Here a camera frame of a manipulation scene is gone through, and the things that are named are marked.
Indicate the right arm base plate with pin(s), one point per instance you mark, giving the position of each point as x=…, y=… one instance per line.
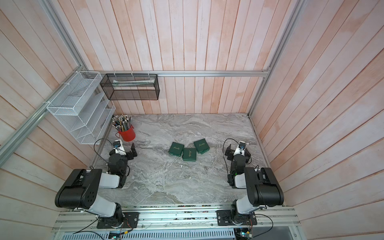
x=232, y=218

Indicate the pencils bundle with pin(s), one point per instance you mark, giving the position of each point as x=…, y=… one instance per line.
x=122, y=122

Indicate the right green jewelry box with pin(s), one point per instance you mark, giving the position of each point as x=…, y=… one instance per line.
x=202, y=146

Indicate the left green jewelry box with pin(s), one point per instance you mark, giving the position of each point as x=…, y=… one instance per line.
x=176, y=149

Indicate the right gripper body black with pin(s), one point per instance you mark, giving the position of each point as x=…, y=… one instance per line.
x=230, y=153

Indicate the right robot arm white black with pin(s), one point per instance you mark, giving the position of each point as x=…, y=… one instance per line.
x=263, y=189

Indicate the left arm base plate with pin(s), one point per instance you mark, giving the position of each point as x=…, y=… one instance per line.
x=124, y=220

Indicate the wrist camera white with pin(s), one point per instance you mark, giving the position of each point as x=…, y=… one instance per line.
x=119, y=148
x=241, y=149

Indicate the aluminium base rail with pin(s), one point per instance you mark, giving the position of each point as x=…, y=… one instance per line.
x=177, y=217

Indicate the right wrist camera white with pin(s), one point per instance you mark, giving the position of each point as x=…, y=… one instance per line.
x=241, y=149

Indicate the red pencil cup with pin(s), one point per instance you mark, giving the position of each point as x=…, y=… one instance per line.
x=129, y=135

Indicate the aluminium frame rail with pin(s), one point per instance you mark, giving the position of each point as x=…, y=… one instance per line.
x=219, y=73

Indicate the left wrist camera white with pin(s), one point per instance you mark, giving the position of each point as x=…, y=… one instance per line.
x=119, y=148

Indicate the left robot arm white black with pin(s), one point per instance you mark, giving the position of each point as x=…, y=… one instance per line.
x=80, y=190

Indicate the green jewelry box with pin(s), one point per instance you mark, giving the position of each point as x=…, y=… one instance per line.
x=202, y=146
x=176, y=149

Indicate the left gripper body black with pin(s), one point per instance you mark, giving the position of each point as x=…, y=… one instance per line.
x=130, y=152

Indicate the black mesh basket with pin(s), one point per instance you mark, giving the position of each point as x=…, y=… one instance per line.
x=143, y=87

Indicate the white wire mesh shelf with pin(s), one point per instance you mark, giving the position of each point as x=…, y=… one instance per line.
x=83, y=111

